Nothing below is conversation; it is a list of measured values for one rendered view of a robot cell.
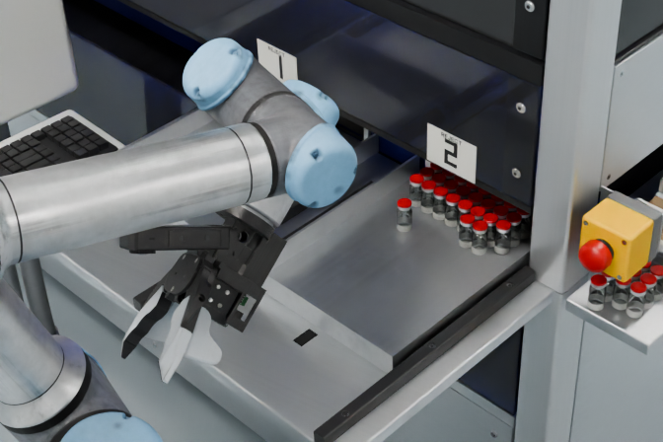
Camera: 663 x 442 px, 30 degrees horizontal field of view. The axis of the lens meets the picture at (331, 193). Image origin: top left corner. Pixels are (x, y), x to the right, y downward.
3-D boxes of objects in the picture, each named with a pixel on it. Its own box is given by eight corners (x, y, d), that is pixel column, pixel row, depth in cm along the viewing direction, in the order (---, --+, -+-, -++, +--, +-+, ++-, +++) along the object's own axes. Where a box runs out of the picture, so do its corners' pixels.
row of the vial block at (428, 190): (415, 196, 181) (415, 171, 178) (513, 250, 171) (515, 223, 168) (405, 203, 180) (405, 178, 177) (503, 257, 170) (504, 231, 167)
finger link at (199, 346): (218, 392, 123) (236, 319, 129) (170, 365, 121) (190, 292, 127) (200, 404, 125) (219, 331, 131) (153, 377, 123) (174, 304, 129)
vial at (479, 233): (478, 243, 172) (478, 217, 169) (489, 250, 171) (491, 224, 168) (468, 251, 171) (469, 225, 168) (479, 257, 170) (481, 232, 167)
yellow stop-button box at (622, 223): (609, 233, 161) (615, 188, 157) (656, 257, 157) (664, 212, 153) (574, 260, 157) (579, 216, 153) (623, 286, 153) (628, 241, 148)
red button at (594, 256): (591, 252, 156) (594, 227, 153) (618, 266, 153) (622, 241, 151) (573, 266, 154) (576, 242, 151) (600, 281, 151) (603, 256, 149)
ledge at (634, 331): (624, 258, 172) (626, 249, 171) (706, 301, 164) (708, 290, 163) (564, 309, 164) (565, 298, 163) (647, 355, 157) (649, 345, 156)
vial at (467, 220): (465, 237, 174) (466, 210, 171) (478, 243, 172) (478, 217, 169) (455, 244, 172) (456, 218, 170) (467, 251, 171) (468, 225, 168)
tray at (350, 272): (417, 172, 186) (417, 153, 184) (557, 247, 171) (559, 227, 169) (251, 282, 168) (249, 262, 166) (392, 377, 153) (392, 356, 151)
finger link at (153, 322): (157, 378, 138) (207, 326, 135) (112, 352, 136) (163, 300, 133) (159, 359, 141) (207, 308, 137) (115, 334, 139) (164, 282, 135)
